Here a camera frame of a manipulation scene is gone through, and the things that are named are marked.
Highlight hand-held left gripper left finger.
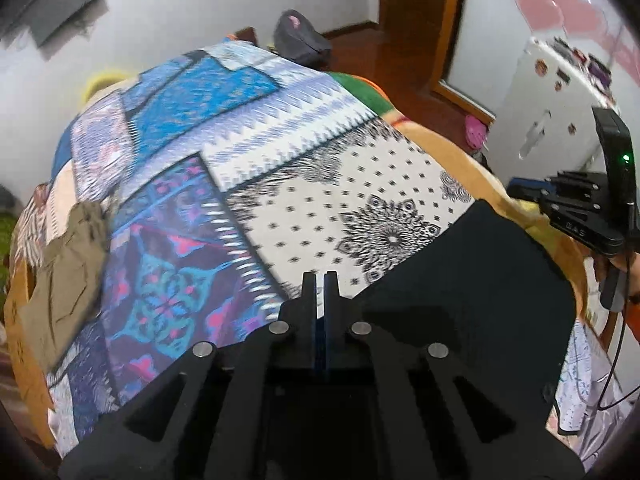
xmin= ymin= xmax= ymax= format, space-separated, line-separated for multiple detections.
xmin=59 ymin=271 xmax=318 ymax=480

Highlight green bag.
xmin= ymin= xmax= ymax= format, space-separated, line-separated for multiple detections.
xmin=0 ymin=210 xmax=19 ymax=286

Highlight grey bag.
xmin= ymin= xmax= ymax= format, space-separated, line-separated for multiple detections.
xmin=273 ymin=9 xmax=334 ymax=70

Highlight black pants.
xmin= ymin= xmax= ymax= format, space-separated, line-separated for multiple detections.
xmin=345 ymin=199 xmax=577 ymax=437

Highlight small black wall monitor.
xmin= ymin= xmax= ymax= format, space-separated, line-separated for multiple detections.
xmin=31 ymin=6 xmax=109 ymax=51

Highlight white refrigerator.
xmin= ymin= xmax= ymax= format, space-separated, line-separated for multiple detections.
xmin=499 ymin=36 xmax=618 ymax=173

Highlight black cable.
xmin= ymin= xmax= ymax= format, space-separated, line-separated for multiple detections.
xmin=594 ymin=305 xmax=632 ymax=412

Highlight pink slipper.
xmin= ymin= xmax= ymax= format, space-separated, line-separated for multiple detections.
xmin=464 ymin=113 xmax=490 ymax=150

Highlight white printed sheet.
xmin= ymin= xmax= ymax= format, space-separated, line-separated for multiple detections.
xmin=547 ymin=317 xmax=633 ymax=438

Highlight olive folded garment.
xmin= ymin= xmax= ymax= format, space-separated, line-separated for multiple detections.
xmin=27 ymin=202 xmax=108 ymax=368

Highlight yellow curved pillow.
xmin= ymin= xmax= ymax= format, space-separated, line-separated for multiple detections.
xmin=81 ymin=69 xmax=128 ymax=103

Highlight patchwork printed blanket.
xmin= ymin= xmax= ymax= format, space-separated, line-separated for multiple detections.
xmin=46 ymin=40 xmax=476 ymax=461

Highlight wooden door frame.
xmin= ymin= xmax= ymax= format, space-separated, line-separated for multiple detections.
xmin=377 ymin=0 xmax=497 ymax=123

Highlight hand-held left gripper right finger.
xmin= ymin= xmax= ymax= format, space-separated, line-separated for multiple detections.
xmin=323 ymin=271 xmax=587 ymax=480

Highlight person's right hand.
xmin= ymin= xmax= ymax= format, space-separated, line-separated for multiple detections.
xmin=594 ymin=252 xmax=640 ymax=307

